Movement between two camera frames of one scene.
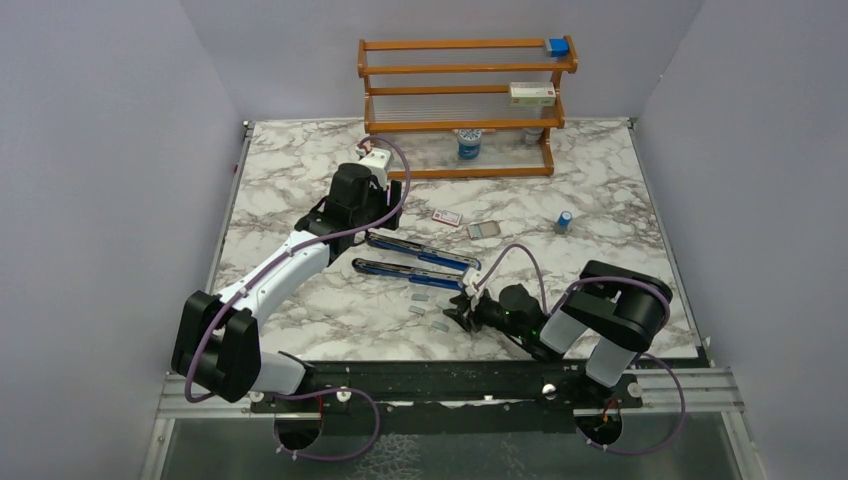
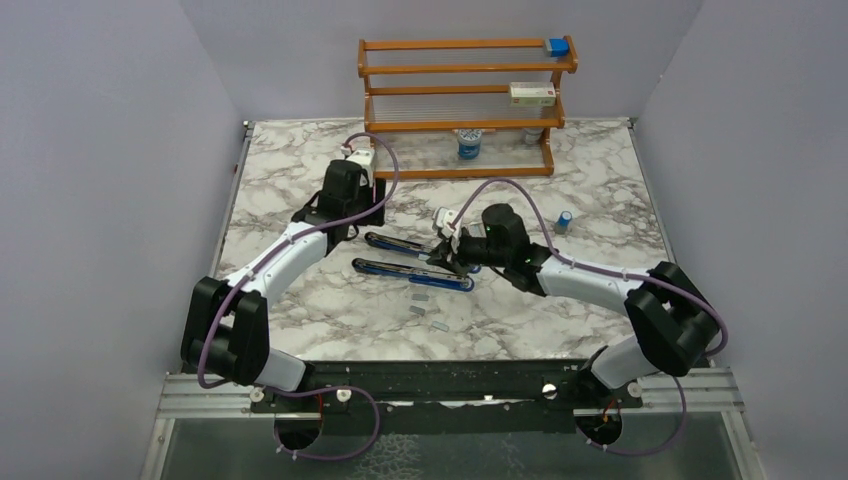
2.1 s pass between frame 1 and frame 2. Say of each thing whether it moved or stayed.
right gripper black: moved
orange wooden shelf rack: stayed
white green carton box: stayed
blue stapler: stayed
